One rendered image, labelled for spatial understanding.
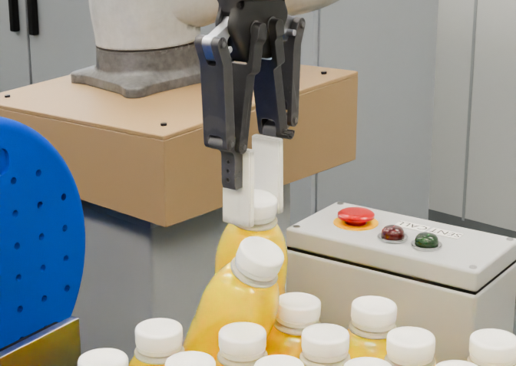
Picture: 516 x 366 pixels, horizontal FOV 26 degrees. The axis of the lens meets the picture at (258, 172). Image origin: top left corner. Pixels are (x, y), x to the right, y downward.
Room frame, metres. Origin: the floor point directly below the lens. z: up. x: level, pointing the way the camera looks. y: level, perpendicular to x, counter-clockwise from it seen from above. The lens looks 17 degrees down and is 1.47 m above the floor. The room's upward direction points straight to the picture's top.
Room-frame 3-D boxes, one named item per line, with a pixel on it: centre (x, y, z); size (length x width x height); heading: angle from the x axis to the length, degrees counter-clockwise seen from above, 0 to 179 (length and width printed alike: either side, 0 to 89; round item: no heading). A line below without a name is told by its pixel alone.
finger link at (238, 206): (0.93, 0.02, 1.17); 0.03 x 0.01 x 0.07; 55
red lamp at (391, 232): (0.99, -0.13, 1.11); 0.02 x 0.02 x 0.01
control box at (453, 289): (1.00, -0.14, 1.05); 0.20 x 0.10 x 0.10; 56
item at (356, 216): (1.03, -0.10, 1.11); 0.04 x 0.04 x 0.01
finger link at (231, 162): (0.91, 0.03, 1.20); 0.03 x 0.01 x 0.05; 145
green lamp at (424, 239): (0.97, -0.16, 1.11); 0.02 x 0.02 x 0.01
